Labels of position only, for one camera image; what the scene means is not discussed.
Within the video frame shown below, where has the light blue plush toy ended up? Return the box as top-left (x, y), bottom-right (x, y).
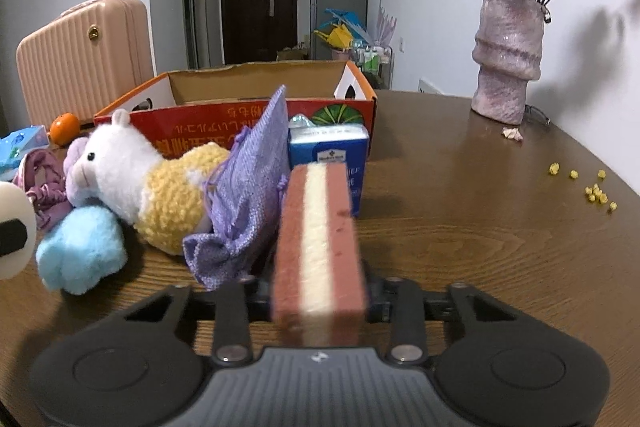
top-left (36, 206), bottom-right (128, 296)

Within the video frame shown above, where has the orange fruit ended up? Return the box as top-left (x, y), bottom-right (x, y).
top-left (49, 113), bottom-right (81, 147)

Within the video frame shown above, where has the purple drawstring fabric pouch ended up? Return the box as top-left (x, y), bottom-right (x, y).
top-left (182, 87), bottom-right (290, 291)

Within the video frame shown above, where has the blue wet wipes pack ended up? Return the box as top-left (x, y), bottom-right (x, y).
top-left (0, 126), bottom-right (50, 182)

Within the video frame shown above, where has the yellow bag on pile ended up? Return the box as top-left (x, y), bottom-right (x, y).
top-left (314, 24), bottom-right (354, 51)

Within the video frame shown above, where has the white round sponge ball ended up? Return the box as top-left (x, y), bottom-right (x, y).
top-left (0, 181), bottom-right (37, 280)

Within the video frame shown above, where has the pink cream striped sponge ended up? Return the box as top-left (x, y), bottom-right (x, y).
top-left (271, 162), bottom-right (368, 347)

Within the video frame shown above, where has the rolling cart with bottles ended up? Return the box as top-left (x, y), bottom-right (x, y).
top-left (349, 40), bottom-right (394, 90)

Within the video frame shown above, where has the red orange cardboard box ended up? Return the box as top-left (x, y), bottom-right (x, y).
top-left (93, 61), bottom-right (376, 158)

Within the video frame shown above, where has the pink textured ceramic vase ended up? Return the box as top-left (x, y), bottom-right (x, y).
top-left (471, 0), bottom-right (549, 126)

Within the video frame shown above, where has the pink ribbed suitcase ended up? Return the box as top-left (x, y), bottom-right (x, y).
top-left (15, 0), bottom-right (154, 126)

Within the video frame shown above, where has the white yellow plush alpaca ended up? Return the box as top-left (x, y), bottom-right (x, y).
top-left (65, 109), bottom-right (230, 256)

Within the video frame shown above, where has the blue handkerchief tissue pack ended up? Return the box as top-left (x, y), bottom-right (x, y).
top-left (288, 114), bottom-right (369, 216)

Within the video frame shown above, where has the fallen pink petal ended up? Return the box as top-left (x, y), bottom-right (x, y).
top-left (501, 128), bottom-right (524, 142)

